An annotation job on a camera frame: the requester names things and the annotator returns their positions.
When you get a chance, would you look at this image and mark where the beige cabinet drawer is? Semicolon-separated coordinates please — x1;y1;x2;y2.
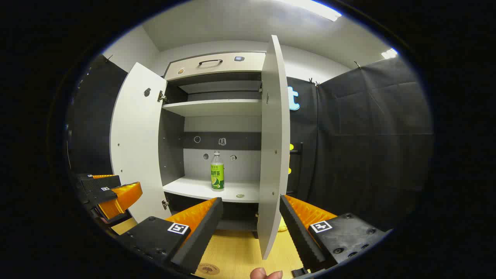
165;52;266;81

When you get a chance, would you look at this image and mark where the black padded door handle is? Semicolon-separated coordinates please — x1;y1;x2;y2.
289;142;304;194

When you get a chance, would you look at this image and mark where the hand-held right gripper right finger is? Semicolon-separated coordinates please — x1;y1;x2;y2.
279;195;392;274

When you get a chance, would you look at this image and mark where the white cabinet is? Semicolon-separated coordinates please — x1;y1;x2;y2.
157;51;268;233

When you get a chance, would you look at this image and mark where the white cabinet shelf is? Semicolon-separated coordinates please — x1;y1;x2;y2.
162;99;262;117
163;175;260;203

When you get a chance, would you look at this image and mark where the green label tea bottle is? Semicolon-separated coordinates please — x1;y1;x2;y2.
210;150;225;191

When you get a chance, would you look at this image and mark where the round wooden coaster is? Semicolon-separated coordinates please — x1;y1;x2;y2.
196;263;220;276

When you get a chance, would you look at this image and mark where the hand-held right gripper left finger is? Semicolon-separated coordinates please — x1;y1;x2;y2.
116;197;224;275

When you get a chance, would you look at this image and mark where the white cabinet door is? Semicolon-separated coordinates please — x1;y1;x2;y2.
257;35;291;260
110;62;173;223

